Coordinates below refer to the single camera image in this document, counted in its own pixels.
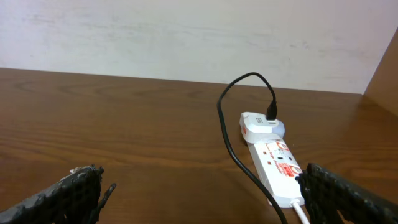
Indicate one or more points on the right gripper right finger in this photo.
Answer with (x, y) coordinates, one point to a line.
(330, 198)

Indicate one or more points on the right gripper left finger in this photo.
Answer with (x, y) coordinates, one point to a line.
(74, 199)

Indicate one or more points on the white power strip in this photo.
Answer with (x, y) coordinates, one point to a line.
(277, 170)

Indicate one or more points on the white USB wall charger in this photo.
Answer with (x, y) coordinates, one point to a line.
(257, 130)

